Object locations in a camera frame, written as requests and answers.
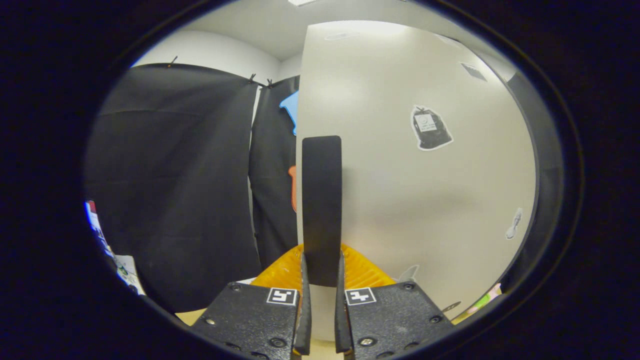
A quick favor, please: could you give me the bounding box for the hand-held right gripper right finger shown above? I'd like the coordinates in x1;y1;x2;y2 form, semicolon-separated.
334;243;456;360

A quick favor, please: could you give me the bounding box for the computer monitor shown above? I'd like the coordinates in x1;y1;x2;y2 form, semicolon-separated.
85;200;113;256

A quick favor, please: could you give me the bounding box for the black backdrop cloth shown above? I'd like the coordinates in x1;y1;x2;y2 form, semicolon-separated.
84;62;301;313

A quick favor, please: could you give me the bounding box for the beige cabinet door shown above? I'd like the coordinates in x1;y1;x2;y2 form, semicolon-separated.
295;20;538;343

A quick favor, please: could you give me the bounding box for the black door handle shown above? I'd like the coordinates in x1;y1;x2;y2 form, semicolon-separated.
301;135;343;288

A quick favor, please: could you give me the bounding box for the white side desk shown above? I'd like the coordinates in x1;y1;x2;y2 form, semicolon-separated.
114;254;147;297

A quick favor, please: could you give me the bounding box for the green and pink toy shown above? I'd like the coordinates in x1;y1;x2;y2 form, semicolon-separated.
465;282;502;313

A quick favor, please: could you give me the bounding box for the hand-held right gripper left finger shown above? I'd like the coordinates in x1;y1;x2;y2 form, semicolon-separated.
190;245;313;360

